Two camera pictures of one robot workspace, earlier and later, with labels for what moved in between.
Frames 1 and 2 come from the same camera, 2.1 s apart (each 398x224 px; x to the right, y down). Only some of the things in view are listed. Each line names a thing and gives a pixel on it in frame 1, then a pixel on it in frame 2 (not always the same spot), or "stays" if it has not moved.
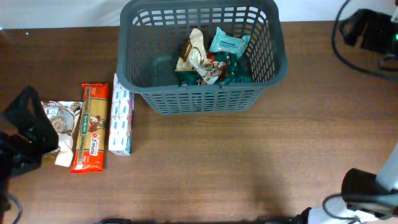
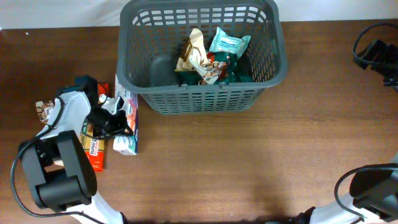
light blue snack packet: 225,43 stays
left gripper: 40,130 to 120,127
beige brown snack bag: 194,56 stays
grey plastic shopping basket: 152,34 stays
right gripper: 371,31 to 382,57
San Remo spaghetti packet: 91,145 stays
